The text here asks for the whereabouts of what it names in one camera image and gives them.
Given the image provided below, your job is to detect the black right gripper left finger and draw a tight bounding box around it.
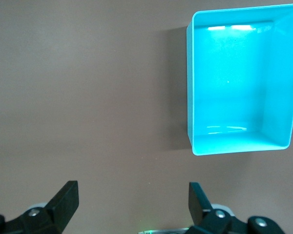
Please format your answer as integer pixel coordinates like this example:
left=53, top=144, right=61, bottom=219
left=0, top=180, right=79, bottom=234

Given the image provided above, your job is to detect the brown table cloth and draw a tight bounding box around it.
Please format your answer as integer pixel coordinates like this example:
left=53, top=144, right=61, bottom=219
left=0, top=0, right=293, bottom=234

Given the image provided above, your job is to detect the turquoise plastic bin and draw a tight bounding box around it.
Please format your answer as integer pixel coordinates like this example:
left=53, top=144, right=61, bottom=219
left=186, top=2, right=293, bottom=156

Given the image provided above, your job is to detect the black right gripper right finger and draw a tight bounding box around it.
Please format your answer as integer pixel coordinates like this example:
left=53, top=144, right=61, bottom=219
left=188, top=182, right=284, bottom=234

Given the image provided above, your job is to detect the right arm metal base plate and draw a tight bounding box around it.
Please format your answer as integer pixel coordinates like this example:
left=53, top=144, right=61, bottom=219
left=138, top=227, right=190, bottom=234

